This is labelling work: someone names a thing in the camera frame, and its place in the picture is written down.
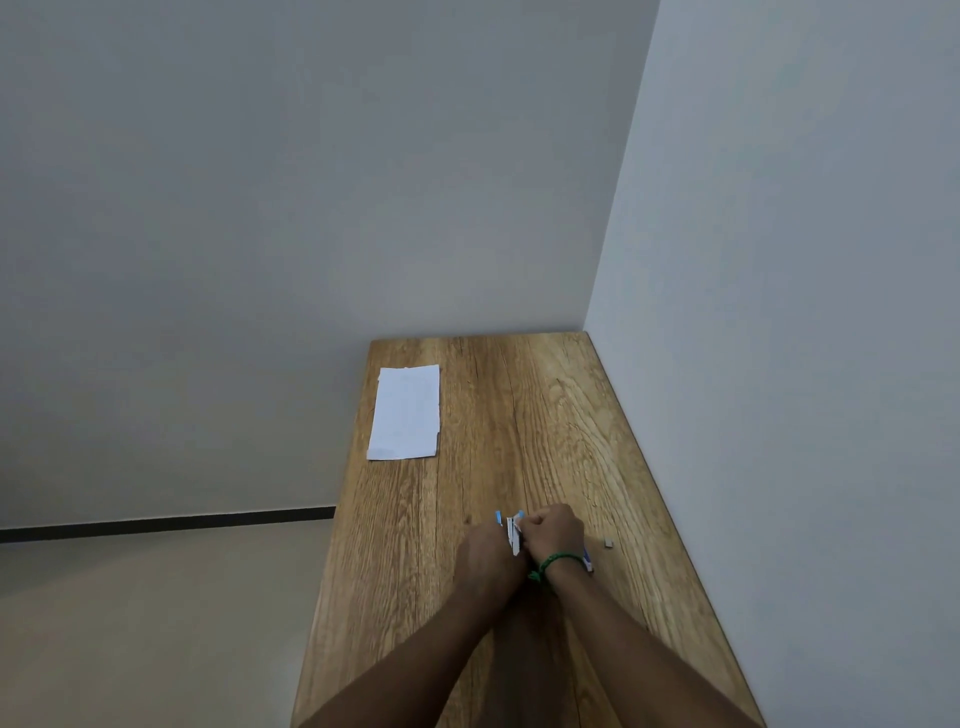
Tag person's left forearm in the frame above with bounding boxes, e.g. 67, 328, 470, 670
298, 577, 531, 728

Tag green braided bracelet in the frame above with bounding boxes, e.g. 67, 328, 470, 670
528, 552, 587, 585

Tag person's right hand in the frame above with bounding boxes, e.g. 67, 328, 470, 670
519, 502, 588, 569

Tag black baseboard strip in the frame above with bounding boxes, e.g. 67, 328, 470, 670
0, 507, 337, 545

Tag person's right forearm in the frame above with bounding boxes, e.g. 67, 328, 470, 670
541, 556, 760, 728

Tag white paper sheets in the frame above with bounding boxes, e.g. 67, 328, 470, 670
366, 364, 441, 462

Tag blue and white stapler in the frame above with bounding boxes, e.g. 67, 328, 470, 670
493, 510, 595, 576

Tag person's left hand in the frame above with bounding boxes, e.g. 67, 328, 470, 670
453, 521, 530, 603

